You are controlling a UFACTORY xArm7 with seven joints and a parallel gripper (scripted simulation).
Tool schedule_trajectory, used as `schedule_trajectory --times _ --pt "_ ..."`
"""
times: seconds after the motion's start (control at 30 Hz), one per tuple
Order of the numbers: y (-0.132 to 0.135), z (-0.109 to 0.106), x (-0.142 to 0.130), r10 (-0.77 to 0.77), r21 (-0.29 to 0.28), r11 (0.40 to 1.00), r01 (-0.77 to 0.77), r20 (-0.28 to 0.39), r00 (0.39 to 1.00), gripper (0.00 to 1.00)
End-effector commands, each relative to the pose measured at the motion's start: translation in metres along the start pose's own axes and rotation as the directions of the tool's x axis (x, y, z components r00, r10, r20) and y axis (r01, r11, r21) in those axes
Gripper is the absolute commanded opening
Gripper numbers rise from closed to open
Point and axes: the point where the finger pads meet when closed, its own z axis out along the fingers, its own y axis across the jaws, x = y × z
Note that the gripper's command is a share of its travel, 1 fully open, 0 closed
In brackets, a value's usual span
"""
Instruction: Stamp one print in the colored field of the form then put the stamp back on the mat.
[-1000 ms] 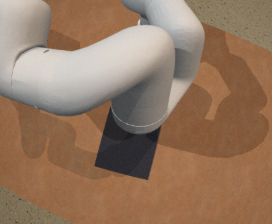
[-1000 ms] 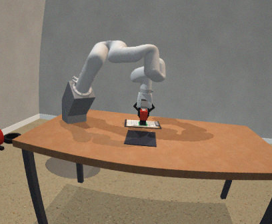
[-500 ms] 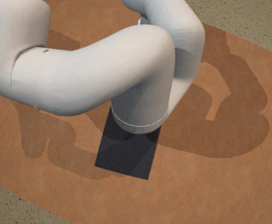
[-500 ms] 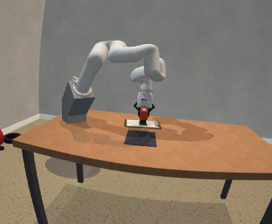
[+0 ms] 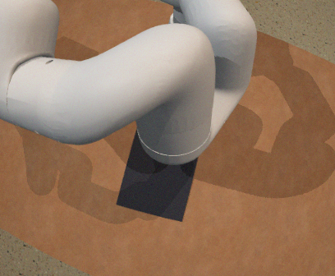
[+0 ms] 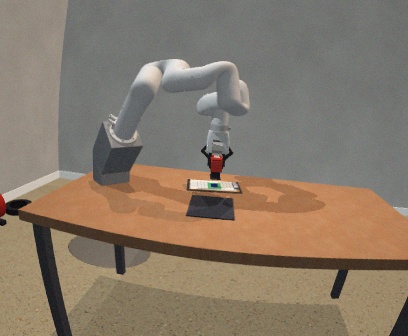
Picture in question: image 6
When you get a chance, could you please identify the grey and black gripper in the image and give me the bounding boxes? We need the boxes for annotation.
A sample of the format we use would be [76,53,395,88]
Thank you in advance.
[201,130,233,169]

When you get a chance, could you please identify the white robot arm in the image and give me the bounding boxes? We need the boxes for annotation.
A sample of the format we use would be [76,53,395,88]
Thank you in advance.
[108,59,250,145]

